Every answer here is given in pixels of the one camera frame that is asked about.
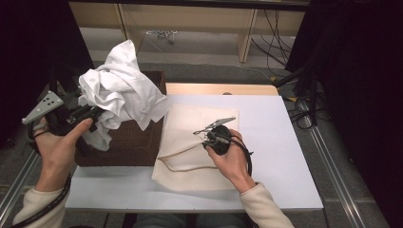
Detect black floor cables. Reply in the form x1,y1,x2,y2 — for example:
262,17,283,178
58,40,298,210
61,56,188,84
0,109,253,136
283,93,321,131

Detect person's left hand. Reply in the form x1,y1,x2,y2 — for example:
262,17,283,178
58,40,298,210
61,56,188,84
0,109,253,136
32,117,95,193

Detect cream mesh laundry bag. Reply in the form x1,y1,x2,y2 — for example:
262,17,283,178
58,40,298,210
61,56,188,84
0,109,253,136
151,104,240,192

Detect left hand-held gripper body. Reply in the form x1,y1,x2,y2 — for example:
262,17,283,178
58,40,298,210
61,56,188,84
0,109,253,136
21,90,79,136

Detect beige wooden shelf unit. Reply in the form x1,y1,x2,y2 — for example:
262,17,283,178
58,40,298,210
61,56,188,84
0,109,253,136
68,0,308,64

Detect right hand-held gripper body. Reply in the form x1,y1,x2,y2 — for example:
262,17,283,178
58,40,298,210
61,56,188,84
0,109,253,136
201,116,238,157

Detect brown woven basket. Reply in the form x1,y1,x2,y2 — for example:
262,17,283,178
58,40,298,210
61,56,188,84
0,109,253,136
74,69,167,168

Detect person's right hand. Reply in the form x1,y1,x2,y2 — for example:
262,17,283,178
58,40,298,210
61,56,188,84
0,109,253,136
204,128,257,194

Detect black curtain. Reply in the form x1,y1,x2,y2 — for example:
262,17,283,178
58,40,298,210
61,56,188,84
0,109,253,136
0,0,98,150
284,0,403,228

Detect bundle of pale cables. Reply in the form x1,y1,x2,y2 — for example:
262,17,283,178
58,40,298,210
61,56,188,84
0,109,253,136
145,29,179,45

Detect hanging black cables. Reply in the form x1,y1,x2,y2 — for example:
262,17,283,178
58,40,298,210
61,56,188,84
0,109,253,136
251,9,294,69

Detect white shirt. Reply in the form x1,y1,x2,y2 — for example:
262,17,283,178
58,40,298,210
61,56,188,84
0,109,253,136
77,39,174,152

